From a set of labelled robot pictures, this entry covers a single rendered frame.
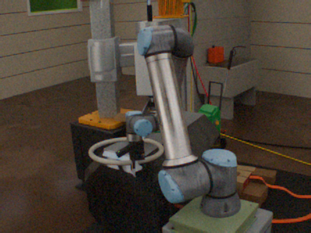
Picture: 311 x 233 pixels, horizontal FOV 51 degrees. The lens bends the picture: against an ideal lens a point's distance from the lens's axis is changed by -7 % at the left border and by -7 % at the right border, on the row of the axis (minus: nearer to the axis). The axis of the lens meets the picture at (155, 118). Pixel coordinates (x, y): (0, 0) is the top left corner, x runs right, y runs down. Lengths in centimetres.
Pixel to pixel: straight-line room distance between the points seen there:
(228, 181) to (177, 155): 25
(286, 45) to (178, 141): 605
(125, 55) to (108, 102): 49
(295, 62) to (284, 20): 87
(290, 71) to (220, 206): 598
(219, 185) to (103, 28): 215
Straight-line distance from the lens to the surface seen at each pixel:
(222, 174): 146
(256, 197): 326
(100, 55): 320
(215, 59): 581
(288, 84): 739
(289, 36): 725
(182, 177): 138
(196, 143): 282
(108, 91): 333
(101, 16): 325
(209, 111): 428
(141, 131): 181
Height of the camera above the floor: 181
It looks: 18 degrees down
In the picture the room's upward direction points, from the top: 3 degrees counter-clockwise
